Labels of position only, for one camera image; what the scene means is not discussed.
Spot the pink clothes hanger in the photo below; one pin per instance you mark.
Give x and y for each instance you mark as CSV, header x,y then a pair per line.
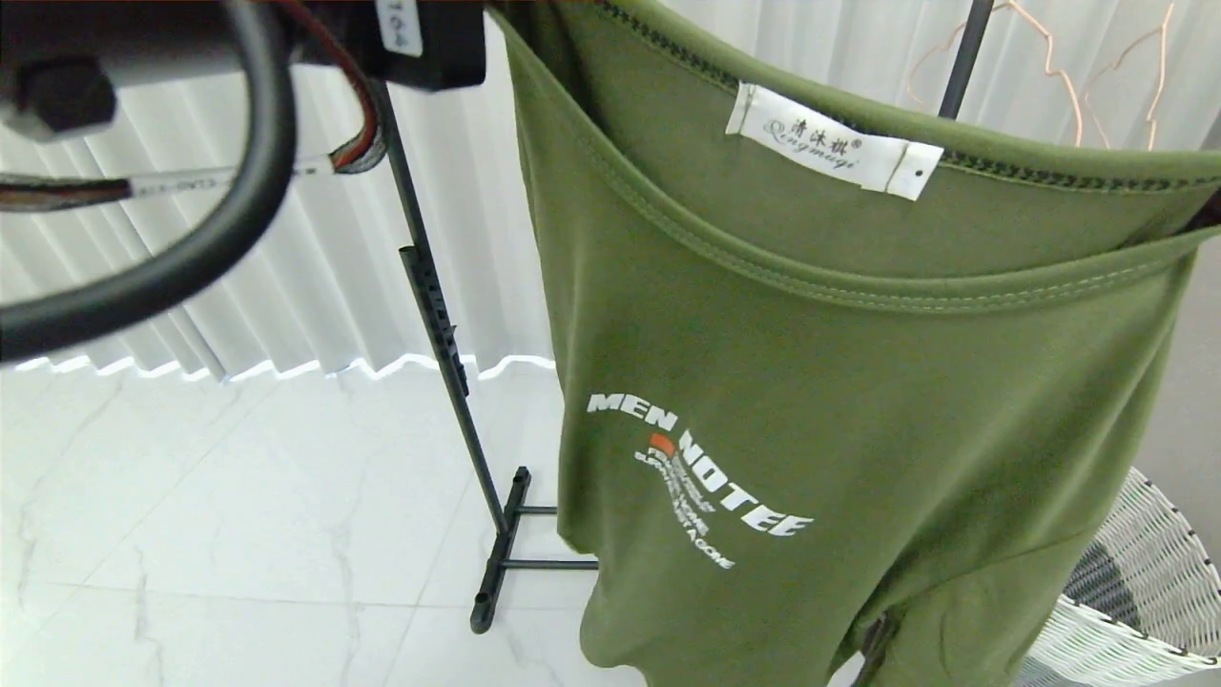
x,y
1161,86
1079,119

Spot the black clothes rack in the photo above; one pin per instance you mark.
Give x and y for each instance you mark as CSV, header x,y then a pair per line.
x,y
439,315

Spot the white curtain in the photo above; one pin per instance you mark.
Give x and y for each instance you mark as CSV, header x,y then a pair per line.
x,y
286,286

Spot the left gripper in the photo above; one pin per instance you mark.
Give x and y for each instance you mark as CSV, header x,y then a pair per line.
x,y
448,48

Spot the white laundry basket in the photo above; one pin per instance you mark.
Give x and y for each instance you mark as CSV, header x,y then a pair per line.
x,y
1135,592

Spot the green long-sleeved shirt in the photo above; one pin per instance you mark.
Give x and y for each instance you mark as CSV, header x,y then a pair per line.
x,y
811,382

